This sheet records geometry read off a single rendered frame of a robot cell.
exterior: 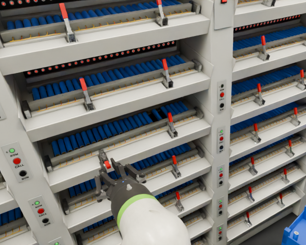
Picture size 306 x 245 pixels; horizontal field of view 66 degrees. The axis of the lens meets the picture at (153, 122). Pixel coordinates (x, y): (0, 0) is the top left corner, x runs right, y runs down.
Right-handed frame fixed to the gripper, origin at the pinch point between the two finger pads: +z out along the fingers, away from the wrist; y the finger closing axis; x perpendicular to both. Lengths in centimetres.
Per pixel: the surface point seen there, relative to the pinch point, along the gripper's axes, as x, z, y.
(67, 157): 3.3, 11.8, -10.6
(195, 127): -0.8, 8.8, 36.8
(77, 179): -3.3, 7.7, -9.7
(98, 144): 3.9, 12.2, 0.2
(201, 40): 30, 6, 43
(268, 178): -53, 24, 88
